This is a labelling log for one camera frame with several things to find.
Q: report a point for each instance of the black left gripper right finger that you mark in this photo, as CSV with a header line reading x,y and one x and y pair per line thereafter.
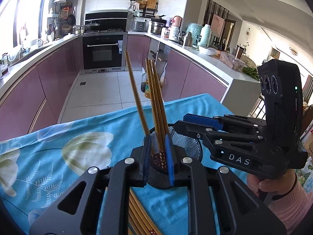
x,y
220,203

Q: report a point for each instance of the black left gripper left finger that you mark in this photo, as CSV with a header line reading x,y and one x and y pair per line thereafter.
x,y
97,195

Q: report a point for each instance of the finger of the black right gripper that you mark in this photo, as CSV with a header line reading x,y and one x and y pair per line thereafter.
x,y
227,123
219,139

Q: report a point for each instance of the bamboo chopstick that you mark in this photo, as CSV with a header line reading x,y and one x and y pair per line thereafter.
x,y
145,217
160,106
136,96
136,222
155,114

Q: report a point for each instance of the black mesh utensil holder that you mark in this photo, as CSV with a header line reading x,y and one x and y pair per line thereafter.
x,y
181,146

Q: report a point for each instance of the pink sleeved right forearm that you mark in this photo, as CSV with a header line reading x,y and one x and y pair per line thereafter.
x,y
292,207

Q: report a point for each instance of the purple kitchen cabinets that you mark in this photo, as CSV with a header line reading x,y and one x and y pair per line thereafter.
x,y
48,89

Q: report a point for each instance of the person's right hand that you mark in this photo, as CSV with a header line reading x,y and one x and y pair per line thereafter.
x,y
280,186

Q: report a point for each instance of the blue floral tablecloth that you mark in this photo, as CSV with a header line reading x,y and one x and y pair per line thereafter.
x,y
37,168

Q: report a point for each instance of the mint green kettle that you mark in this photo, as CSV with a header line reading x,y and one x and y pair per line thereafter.
x,y
195,30

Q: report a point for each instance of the steel stock pot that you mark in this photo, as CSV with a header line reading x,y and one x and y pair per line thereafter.
x,y
156,27

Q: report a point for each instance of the silver rice cooker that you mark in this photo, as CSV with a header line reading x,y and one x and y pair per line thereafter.
x,y
139,26

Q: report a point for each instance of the black built-in oven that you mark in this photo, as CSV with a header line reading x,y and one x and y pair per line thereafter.
x,y
104,52

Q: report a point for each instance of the black range hood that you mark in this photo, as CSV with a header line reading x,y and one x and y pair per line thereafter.
x,y
106,20

